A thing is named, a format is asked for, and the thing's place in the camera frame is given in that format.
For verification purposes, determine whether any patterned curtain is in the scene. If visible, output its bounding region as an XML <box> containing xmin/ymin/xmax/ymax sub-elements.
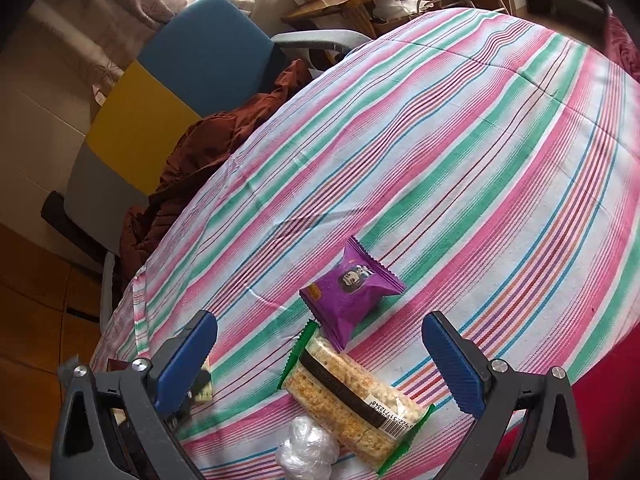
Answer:
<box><xmin>0</xmin><ymin>0</ymin><xmax>188</xmax><ymax>96</ymax></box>

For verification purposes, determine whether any white plastic bag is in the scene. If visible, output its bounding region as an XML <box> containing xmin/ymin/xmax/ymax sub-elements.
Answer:
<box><xmin>374</xmin><ymin>0</ymin><xmax>427</xmax><ymax>20</ymax></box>

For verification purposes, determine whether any blue yellow grey chair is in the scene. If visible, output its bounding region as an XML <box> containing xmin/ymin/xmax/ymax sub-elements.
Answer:
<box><xmin>40</xmin><ymin>0</ymin><xmax>373</xmax><ymax>331</ymax></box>

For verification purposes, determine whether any striped bed sheet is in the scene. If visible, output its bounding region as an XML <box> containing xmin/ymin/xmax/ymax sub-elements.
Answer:
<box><xmin>90</xmin><ymin>7</ymin><xmax>640</xmax><ymax>480</ymax></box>

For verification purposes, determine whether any purple snack packet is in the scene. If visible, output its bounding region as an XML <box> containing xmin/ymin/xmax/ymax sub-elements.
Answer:
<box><xmin>299</xmin><ymin>236</ymin><xmax>407</xmax><ymax>353</ymax></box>

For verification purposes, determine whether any wooden desk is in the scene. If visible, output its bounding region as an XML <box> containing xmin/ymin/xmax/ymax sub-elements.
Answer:
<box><xmin>281</xmin><ymin>0</ymin><xmax>436</xmax><ymax>38</ymax></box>

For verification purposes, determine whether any maroon jacket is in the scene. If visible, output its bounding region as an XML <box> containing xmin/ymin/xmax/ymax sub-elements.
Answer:
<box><xmin>119</xmin><ymin>59</ymin><xmax>313</xmax><ymax>281</ymax></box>

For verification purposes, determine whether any rice cracker bar packet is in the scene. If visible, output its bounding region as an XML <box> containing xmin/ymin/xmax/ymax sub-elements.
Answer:
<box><xmin>276</xmin><ymin>320</ymin><xmax>435</xmax><ymax>477</ymax></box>

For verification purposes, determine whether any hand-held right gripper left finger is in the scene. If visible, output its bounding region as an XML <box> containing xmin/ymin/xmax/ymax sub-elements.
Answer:
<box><xmin>50</xmin><ymin>310</ymin><xmax>218</xmax><ymax>480</ymax></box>

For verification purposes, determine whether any clear plastic wad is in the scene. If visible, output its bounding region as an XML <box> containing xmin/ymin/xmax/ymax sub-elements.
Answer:
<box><xmin>274</xmin><ymin>414</ymin><xmax>341</xmax><ymax>480</ymax></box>

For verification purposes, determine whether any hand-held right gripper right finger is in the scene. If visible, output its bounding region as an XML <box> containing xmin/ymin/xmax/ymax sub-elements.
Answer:
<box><xmin>421</xmin><ymin>311</ymin><xmax>591</xmax><ymax>480</ymax></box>

